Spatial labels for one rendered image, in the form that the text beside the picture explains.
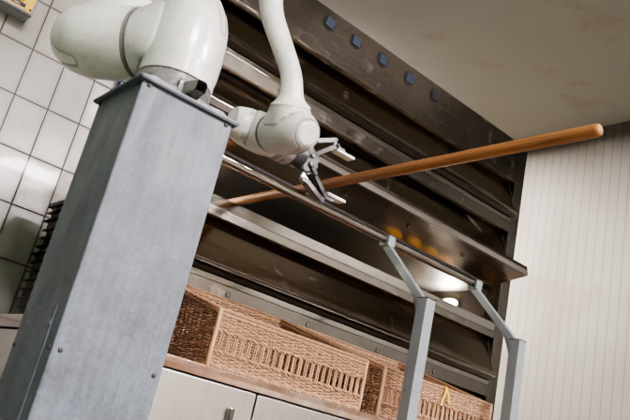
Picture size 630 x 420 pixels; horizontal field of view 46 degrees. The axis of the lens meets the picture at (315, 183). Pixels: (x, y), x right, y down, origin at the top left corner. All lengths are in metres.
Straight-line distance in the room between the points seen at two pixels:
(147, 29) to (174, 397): 0.84
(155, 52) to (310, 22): 1.53
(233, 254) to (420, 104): 1.20
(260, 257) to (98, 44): 1.25
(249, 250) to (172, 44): 1.26
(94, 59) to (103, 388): 0.68
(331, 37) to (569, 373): 3.13
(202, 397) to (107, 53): 0.83
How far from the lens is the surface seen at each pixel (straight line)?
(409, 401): 2.24
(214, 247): 2.51
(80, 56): 1.63
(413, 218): 2.99
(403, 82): 3.26
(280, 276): 2.66
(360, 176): 2.09
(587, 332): 5.33
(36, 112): 2.31
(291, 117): 1.79
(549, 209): 5.82
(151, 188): 1.35
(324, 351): 2.14
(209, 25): 1.52
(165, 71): 1.46
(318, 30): 2.98
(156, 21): 1.54
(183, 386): 1.83
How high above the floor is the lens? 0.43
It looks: 20 degrees up
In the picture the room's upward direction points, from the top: 13 degrees clockwise
